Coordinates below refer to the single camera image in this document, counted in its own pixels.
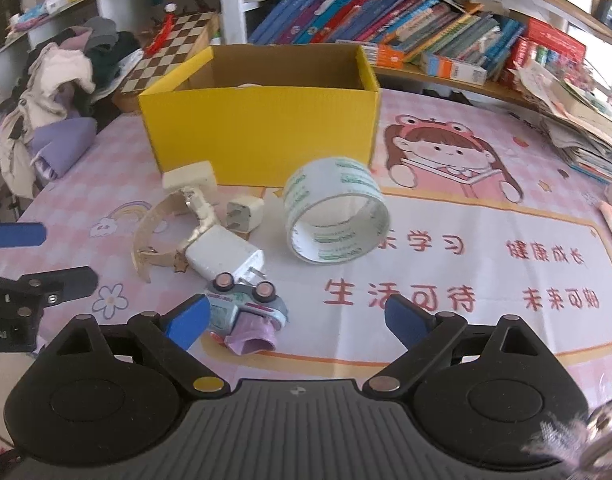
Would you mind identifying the grey toy truck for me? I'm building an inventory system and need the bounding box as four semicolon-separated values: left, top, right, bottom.
205;272;289;356

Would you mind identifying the large white charger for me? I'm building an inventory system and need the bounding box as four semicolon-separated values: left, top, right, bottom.
185;226;267;285

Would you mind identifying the cream wrist watch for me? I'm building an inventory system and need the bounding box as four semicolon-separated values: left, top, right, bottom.
131;185;219;283

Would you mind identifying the small white plug adapter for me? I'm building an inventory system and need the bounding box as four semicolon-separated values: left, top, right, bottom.
225;195;265;234

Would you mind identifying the clear packing tape roll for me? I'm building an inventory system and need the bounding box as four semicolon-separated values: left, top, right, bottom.
283;156;391;264

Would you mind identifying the white rectangular eraser block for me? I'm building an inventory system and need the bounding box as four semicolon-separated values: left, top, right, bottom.
161;160;217;194

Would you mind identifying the pile of clothes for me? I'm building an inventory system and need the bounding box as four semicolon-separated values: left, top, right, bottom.
0;16;143;200

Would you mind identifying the pink checkered tablecloth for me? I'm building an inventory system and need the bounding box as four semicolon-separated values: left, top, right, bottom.
0;90;612;404

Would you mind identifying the red tassel ornament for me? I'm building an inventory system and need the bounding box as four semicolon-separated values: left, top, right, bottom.
144;2;177;58

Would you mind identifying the yellow cardboard box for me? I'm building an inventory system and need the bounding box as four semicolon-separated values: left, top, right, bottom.
138;44;379;188

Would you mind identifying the stack of papers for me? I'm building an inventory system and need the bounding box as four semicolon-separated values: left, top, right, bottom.
515;60;612;183

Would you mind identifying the wooden chessboard box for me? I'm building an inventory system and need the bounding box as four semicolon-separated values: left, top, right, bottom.
118;12;219;98

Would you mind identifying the orange white toothpaste box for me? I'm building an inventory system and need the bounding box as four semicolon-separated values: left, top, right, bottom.
336;40;403;70

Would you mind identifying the row of books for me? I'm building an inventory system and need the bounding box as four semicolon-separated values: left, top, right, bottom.
248;0;586;84

